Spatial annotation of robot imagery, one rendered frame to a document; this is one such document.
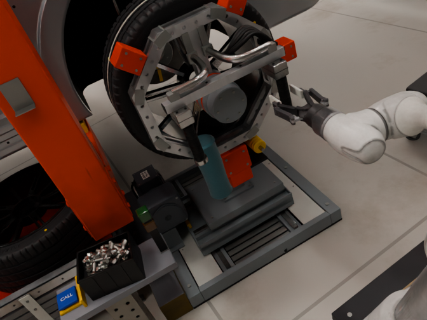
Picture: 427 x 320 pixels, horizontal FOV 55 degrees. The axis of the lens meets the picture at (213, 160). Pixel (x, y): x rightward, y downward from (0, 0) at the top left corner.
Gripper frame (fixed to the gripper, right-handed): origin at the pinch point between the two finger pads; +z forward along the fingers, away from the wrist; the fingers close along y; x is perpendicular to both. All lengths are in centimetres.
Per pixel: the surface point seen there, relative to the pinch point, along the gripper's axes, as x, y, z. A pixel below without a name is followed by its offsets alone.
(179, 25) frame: 28.7, -20.3, 20.6
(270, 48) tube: 16.8, -0.5, 1.7
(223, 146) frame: -21.8, -20.0, 20.9
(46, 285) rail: -44, -106, 26
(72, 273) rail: -45, -96, 26
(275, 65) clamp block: 12.2, -1.5, -1.1
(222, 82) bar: 14.0, -18.7, 1.7
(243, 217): -68, -21, 27
